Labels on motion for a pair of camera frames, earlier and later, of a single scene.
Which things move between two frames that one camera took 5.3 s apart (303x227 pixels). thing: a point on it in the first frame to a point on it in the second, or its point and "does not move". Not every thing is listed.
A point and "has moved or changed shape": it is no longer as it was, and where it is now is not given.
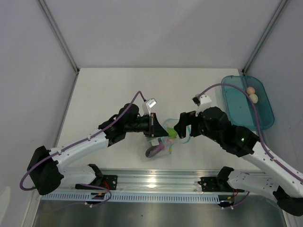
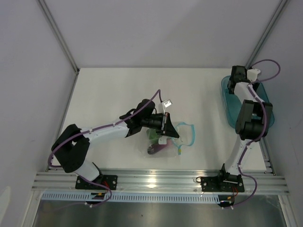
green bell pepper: (169, 142) has moved or changed shape
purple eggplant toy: (153, 150) has moved or changed shape
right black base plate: (217, 184) does not move
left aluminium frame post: (60, 38) does not move
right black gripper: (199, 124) to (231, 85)
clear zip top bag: (161, 147) has moved or changed shape
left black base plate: (110, 181) does not move
